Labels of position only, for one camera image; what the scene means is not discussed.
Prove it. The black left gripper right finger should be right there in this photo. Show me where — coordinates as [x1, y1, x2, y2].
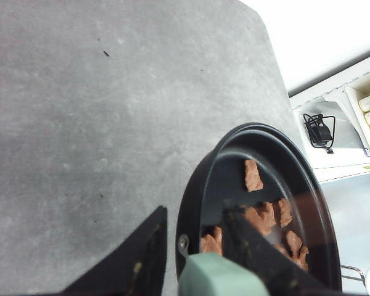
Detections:
[222, 207, 342, 295]

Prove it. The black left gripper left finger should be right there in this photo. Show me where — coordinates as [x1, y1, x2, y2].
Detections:
[61, 206, 167, 295]

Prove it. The black pan with mint handle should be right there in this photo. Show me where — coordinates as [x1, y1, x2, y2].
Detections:
[176, 123, 342, 291]

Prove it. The brown beef cube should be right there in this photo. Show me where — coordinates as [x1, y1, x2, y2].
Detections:
[200, 226, 223, 256]
[286, 231, 309, 271]
[277, 198, 293, 228]
[244, 159, 263, 192]
[241, 202, 276, 237]

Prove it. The white shelf unit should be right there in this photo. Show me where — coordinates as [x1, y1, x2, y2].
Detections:
[290, 56, 370, 183]

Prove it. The black power adapter with cable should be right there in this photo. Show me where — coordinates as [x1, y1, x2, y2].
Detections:
[303, 113, 336, 154]

